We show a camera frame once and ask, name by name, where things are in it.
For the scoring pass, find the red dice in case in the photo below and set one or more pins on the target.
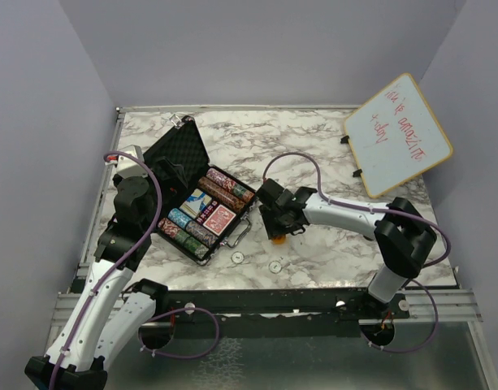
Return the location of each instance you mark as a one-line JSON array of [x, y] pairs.
[[205, 214]]

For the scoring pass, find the red green chip row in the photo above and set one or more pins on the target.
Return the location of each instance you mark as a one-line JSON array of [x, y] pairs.
[[238, 190]]

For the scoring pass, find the grey poker chip stack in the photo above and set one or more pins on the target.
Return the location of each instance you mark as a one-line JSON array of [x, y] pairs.
[[216, 176]]

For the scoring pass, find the black foam-lined poker case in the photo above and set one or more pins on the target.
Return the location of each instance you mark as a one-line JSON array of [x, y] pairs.
[[183, 144]]

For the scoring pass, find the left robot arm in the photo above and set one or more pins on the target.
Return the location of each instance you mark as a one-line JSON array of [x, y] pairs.
[[92, 338]]

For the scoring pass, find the blue playing card deck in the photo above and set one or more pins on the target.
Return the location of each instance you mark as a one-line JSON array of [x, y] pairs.
[[185, 208]]

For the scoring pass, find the brown poker chip stack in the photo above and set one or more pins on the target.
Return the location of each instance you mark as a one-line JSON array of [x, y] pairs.
[[207, 186]]

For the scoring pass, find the white dry-erase board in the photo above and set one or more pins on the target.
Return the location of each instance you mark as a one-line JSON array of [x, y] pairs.
[[395, 137]]

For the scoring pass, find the green grey chip row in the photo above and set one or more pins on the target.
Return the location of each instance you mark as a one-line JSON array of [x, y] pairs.
[[191, 244]]

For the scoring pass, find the red white poker chip stack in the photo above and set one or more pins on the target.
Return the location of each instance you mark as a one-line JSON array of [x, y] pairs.
[[168, 228]]

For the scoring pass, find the orange black chip row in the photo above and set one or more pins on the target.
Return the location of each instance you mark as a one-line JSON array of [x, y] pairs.
[[229, 200]]

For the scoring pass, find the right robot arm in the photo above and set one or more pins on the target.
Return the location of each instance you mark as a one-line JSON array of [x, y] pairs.
[[404, 239]]

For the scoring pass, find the light blue poker chip stack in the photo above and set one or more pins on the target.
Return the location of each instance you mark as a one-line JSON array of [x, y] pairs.
[[179, 218]]

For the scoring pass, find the orange big blind button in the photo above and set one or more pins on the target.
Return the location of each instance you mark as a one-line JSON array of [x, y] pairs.
[[279, 240]]

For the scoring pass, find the red playing card deck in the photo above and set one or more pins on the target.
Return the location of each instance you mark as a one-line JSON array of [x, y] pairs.
[[219, 219]]

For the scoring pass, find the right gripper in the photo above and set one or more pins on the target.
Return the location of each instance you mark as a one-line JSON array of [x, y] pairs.
[[273, 230]]

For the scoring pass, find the white poker chip middle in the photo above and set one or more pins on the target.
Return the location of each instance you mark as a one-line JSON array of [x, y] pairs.
[[275, 267]]

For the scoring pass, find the blue tan chip row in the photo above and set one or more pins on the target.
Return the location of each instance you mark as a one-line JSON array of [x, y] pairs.
[[200, 233]]

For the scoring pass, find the white poker chip left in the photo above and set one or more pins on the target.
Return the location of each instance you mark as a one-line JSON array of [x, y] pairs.
[[238, 257]]

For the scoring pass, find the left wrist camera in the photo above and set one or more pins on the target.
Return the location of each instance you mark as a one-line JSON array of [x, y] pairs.
[[125, 167]]

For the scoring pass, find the clear triangular card cutter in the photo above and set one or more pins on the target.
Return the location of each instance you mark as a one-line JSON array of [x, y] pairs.
[[198, 203]]

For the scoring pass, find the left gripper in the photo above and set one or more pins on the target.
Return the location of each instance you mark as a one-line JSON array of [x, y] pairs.
[[175, 182]]

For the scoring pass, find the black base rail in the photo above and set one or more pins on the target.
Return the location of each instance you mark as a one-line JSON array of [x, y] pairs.
[[264, 313]]

